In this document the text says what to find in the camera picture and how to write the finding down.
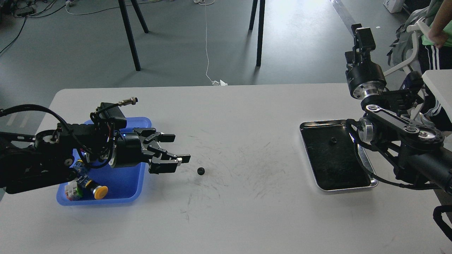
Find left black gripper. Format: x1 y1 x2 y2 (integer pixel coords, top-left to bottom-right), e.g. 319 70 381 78
109 128 191 175

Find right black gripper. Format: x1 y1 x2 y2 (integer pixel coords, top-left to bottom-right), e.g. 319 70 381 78
345 24 386 100

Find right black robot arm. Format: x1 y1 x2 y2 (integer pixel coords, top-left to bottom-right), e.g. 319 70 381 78
345 24 452 194

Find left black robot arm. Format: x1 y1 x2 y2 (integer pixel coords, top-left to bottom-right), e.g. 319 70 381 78
0 97 191 200

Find white box on floor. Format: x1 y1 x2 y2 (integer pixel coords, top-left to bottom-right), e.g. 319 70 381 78
383 0 405 13

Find blue plastic tray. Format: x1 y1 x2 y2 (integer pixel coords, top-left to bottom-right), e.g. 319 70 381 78
56 117 152 206

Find white chair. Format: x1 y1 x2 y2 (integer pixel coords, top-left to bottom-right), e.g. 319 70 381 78
383 7 428 97

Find person in green shirt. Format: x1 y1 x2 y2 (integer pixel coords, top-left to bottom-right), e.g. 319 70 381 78
418 0 452 131

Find white side table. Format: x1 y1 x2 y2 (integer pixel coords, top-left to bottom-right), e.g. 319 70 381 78
422 69 452 118

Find white green terminal block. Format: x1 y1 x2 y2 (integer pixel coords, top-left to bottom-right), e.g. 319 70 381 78
64 180 83 201

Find black stand leg right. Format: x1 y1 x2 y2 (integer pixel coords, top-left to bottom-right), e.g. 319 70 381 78
249 0 266 67

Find black stand leg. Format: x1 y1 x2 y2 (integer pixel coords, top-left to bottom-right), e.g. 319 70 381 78
118 0 149 71
249 0 266 67

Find metal tray with black mat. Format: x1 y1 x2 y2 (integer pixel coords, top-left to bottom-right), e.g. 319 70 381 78
299 119 379 193

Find black stand leg left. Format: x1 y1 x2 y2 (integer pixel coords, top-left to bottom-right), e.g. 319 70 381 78
118 0 149 71

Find yellow push button switch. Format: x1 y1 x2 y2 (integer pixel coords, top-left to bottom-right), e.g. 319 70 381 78
84 180 108 200

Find white cable on floor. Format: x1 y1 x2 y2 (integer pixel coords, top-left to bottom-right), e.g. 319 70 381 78
193 0 228 86

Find black floor cables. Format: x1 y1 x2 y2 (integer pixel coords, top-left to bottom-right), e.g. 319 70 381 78
0 0 71 55

